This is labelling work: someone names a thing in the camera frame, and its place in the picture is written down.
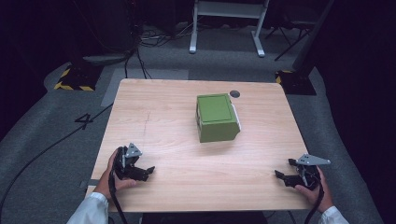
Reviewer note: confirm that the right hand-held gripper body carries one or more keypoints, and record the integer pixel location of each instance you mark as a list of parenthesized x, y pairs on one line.
[(306, 174)]

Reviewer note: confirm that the green box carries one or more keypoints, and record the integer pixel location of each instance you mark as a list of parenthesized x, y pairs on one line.
[(216, 118)]

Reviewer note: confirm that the person's right hand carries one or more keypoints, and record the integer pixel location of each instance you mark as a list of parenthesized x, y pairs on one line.
[(319, 196)]

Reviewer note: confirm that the person's left hand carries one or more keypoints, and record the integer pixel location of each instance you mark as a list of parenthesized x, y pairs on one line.
[(107, 183)]

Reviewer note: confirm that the black yellow striped stand base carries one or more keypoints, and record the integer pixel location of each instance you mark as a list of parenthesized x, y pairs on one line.
[(77, 79), (295, 82)]

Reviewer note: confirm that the round grey table grommet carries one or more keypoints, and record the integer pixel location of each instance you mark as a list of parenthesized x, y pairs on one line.
[(234, 93)]

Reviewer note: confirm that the black folding tripod stand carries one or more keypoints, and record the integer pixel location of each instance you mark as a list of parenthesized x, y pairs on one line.
[(291, 34)]

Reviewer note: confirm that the grey metal pole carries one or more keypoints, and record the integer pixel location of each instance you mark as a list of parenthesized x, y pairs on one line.
[(313, 34)]

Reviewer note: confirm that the white metal desk frame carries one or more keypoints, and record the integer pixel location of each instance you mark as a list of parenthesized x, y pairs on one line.
[(229, 11)]

